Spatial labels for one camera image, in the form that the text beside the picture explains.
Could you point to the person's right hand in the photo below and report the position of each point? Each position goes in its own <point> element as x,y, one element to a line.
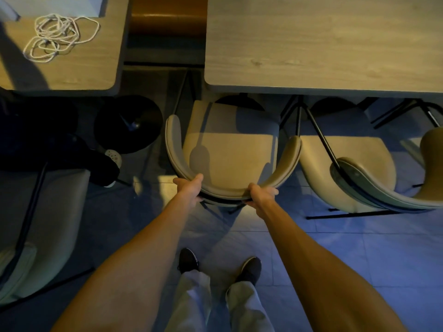
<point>263,197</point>

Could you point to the person's left hand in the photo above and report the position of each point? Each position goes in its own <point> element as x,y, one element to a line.
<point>188,190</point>

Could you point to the person's right thumb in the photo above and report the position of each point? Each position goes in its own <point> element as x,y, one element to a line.
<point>253,188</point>

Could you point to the person's left thumb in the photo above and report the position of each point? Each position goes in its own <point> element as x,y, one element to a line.
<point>197,179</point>

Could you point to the beige padded chair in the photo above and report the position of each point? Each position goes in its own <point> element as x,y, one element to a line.
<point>349,169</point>
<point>228,148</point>

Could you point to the person's left forearm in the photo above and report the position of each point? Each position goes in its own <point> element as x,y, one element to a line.
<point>138,269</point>

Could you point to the person's right forearm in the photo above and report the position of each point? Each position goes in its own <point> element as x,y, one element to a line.
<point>318,273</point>

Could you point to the person's dark left shoe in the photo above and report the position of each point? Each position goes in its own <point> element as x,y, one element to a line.
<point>188,261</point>

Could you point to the person's dark shoe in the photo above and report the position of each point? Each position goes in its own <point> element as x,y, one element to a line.
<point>251,271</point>
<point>188,261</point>

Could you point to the person's dark right shoe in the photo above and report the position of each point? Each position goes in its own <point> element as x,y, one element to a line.
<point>251,271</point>

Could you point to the black round table base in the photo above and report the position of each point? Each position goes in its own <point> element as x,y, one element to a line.
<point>238,101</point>
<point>128,124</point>

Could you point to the light grey trousers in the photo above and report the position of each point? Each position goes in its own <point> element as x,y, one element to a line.
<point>193,304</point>

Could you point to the grey padded chair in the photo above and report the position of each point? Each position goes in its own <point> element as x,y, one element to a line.
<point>52,221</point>

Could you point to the brown bench seat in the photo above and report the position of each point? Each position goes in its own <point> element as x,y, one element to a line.
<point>168,13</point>

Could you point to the tan padded chair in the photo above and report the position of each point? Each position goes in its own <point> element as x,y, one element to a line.
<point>432,152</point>

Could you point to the grey box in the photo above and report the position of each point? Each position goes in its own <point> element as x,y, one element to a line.
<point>48,6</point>

